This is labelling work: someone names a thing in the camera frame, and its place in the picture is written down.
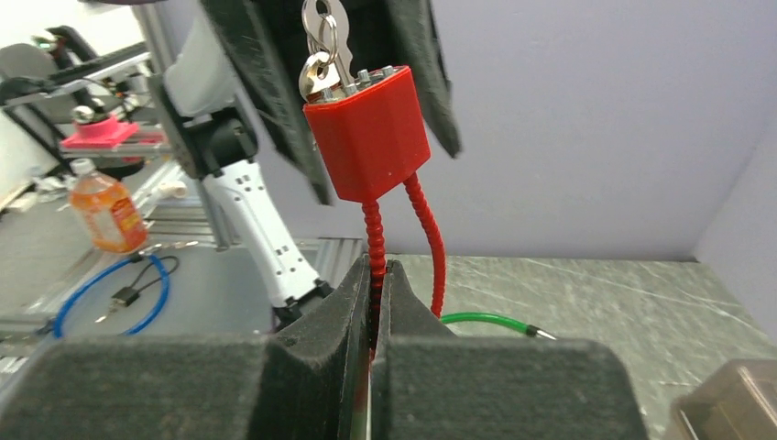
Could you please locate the red cable lock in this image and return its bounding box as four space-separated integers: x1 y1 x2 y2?
303 66 446 347

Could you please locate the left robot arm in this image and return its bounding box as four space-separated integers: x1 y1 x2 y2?
150 1 462 325

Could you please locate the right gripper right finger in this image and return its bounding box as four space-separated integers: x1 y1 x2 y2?
371 260 648 439

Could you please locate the orange drink bottle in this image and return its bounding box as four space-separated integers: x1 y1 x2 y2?
69 159 148 254

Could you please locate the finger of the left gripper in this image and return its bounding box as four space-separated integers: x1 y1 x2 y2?
200 0 332 205
343 0 462 159

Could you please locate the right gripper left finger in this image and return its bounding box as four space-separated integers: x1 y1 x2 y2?
1 258 370 439

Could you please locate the brown translucent tool box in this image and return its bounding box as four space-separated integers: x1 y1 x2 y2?
663 359 776 440

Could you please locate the pink plastic part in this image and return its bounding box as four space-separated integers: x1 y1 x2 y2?
60 116 140 150

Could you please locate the green cable lock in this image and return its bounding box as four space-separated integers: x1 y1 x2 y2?
441 312 557 340

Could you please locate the blue cable loop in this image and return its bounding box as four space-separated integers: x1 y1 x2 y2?
51 253 172 340

